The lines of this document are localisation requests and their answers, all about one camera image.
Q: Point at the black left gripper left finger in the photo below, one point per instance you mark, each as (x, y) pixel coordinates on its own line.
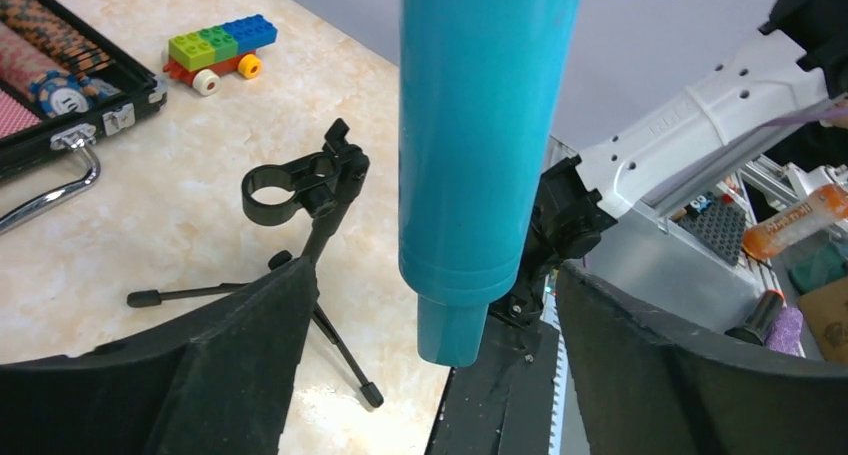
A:
(217, 380)

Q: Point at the black small tripod mic stand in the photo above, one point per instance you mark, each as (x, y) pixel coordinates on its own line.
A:
(324, 184)

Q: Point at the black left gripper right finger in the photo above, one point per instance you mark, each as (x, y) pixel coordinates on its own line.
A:
(650, 382)

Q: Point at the brown chip stack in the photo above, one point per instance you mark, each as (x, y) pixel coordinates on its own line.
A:
(54, 36)

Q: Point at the pink card deck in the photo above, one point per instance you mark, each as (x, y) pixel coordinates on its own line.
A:
(16, 114)

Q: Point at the orange labelled bottle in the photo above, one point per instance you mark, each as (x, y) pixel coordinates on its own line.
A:
(825, 206)

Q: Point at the colourful toy block train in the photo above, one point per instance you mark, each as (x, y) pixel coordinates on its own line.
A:
(200, 58)

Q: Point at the cyan microphone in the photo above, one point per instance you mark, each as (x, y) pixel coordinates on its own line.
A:
(479, 84)

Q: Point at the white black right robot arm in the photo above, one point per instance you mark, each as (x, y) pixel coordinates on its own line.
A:
(613, 201)

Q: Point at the black poker chip case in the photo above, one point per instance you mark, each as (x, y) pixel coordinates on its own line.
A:
(121, 95)

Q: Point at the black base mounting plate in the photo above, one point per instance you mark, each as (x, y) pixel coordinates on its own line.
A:
(503, 403)

